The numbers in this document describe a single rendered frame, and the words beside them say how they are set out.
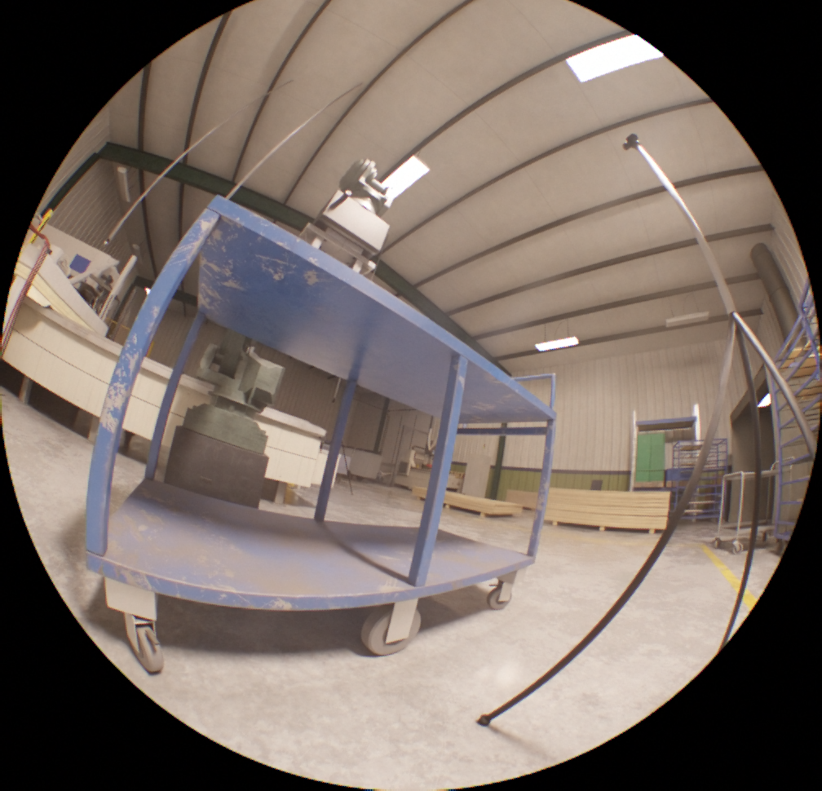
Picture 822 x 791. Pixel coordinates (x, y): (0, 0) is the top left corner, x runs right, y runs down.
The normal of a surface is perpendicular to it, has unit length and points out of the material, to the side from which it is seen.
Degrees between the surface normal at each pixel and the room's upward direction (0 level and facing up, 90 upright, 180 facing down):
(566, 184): 176
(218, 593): 90
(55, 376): 90
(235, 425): 90
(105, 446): 90
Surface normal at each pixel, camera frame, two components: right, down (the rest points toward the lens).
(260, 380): 0.65, -0.11
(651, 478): -0.72, -0.36
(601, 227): -0.33, 0.84
